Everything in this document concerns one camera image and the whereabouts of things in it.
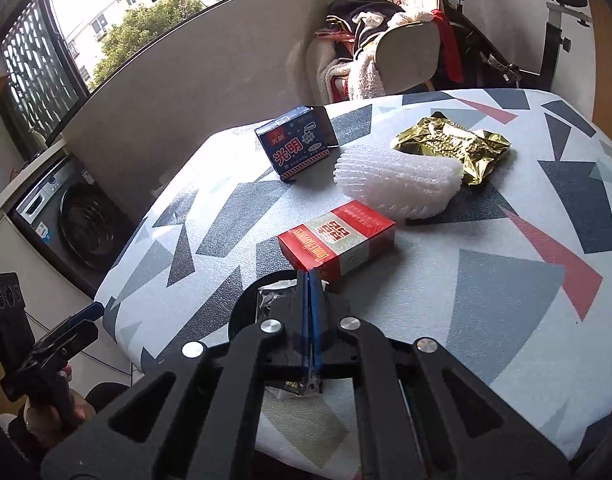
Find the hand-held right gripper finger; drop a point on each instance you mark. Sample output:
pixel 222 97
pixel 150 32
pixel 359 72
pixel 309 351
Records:
pixel 314 320
pixel 305 310

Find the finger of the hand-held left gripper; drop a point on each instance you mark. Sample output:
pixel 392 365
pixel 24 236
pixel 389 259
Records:
pixel 88 311
pixel 75 337

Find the black silver foil wrapper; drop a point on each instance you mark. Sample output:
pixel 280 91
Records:
pixel 273 300

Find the person's left hand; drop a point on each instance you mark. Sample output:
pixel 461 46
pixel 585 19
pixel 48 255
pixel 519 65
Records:
pixel 83 410

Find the red cigarette box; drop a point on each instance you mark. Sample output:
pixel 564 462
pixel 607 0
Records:
pixel 336 245

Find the grey washing machine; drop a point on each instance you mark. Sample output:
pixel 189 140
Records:
pixel 85 225

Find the white foam net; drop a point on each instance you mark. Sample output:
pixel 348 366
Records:
pixel 391 185

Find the blue cardboard box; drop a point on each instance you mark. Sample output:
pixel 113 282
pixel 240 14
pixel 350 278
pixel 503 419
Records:
pixel 296 150

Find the geometric patterned tablecloth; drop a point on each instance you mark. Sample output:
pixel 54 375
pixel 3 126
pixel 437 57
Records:
pixel 486 285

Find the gold foil wrapper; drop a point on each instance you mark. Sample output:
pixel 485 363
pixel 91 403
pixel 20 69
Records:
pixel 451 142

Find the white fleece blanket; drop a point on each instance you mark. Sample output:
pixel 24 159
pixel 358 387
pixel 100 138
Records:
pixel 366 80

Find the dark sliding window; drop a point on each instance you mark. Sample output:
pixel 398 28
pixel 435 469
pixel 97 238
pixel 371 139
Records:
pixel 40 60

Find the beige chair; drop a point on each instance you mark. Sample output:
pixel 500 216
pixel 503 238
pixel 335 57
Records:
pixel 406 55

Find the green tree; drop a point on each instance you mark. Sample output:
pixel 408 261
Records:
pixel 145 30

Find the dark jacket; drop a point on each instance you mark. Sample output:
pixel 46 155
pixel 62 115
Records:
pixel 351 15

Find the red cloth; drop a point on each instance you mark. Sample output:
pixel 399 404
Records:
pixel 448 45

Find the black exercise bike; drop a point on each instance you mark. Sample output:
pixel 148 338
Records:
pixel 548 50

